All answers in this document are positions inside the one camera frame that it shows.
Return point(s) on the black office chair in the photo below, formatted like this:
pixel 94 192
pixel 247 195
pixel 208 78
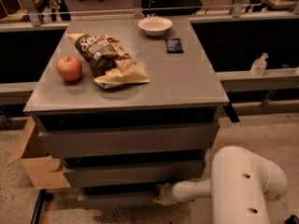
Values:
pixel 164 8

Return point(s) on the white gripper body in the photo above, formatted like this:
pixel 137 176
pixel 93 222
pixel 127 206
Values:
pixel 170 192

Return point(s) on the clear sanitizer pump bottle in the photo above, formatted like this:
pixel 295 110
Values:
pixel 259 65

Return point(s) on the grey bottom drawer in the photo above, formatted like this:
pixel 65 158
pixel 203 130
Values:
pixel 108 197

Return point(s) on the grey drawer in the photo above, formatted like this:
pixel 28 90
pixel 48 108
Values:
pixel 108 197
pixel 134 173
pixel 132 140

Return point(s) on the open cardboard box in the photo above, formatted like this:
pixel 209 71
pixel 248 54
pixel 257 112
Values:
pixel 43 170

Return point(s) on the grey top drawer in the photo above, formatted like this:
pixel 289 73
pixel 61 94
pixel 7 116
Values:
pixel 132 140

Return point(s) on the dark blue snack bar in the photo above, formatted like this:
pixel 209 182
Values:
pixel 173 45

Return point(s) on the brown chip bag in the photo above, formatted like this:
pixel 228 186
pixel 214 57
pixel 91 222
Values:
pixel 110 64

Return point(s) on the red apple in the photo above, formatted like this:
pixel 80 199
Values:
pixel 69 68

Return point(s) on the grey drawer cabinet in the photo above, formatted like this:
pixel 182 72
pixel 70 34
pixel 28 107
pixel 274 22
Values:
pixel 183 89

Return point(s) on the white bowl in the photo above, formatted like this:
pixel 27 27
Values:
pixel 155 26

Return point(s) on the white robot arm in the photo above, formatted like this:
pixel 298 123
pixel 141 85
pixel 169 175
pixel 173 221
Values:
pixel 240 184

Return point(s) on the grey middle drawer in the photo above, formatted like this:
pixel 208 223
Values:
pixel 134 173

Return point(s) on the metal railing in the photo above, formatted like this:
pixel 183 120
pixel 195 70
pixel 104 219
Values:
pixel 39 11

